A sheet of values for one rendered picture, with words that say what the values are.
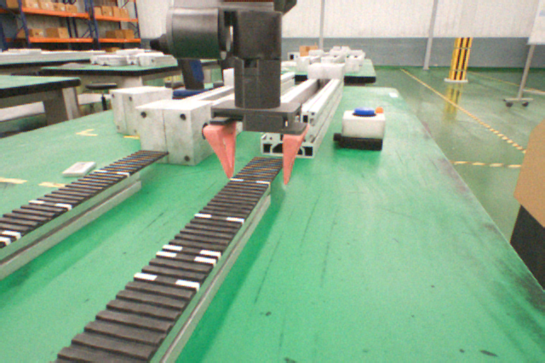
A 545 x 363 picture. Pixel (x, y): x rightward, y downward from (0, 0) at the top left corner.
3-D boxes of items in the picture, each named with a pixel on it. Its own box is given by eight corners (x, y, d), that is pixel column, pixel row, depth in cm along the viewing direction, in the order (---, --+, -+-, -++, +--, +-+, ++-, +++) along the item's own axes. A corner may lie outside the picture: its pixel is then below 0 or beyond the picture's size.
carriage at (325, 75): (341, 88, 112) (342, 66, 109) (306, 87, 114) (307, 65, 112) (343, 83, 126) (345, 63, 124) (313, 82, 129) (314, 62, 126)
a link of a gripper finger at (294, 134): (258, 170, 50) (257, 105, 47) (306, 175, 48) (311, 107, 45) (242, 188, 44) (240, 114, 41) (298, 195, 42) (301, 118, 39)
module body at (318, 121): (314, 158, 63) (316, 111, 60) (261, 154, 65) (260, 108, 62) (342, 96, 135) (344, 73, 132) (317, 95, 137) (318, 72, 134)
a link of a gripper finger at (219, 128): (224, 167, 51) (221, 103, 48) (272, 172, 50) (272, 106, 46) (204, 184, 45) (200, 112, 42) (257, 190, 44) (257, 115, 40)
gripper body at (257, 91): (229, 112, 48) (226, 55, 45) (301, 118, 46) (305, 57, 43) (209, 122, 42) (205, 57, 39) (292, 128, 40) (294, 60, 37)
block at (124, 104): (146, 139, 75) (140, 94, 72) (116, 132, 81) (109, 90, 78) (182, 130, 83) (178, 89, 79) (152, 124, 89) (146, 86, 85)
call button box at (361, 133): (381, 151, 67) (386, 118, 65) (331, 147, 69) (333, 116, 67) (381, 140, 74) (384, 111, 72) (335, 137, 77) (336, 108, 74)
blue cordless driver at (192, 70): (211, 115, 100) (206, 32, 92) (145, 113, 102) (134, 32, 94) (218, 110, 107) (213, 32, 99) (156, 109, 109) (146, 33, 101)
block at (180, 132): (208, 167, 58) (203, 110, 55) (142, 161, 61) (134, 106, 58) (227, 152, 67) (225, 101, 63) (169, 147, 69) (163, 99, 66)
